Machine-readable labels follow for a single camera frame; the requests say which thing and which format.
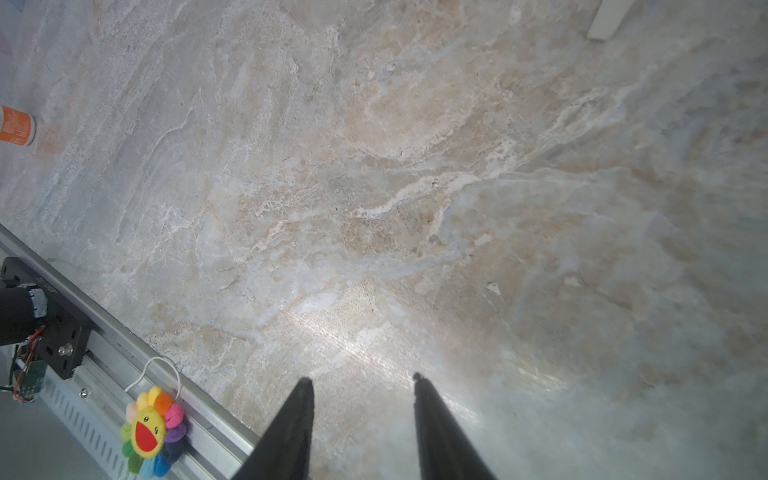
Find rainbow smiling flower plush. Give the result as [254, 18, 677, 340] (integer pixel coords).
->
[119, 356, 188, 479]

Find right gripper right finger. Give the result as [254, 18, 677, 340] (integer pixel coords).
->
[413, 372, 496, 479]

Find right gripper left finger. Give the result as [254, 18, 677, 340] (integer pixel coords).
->
[233, 377, 315, 480]

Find wooden two-tier white-frame shelf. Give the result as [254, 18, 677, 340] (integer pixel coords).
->
[587, 0, 634, 41]

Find white capped pill bottle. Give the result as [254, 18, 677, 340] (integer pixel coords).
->
[0, 106, 37, 146]

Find aluminium mounting rail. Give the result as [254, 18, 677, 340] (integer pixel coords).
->
[1, 228, 259, 479]

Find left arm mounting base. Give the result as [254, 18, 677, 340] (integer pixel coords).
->
[1, 257, 93, 404]

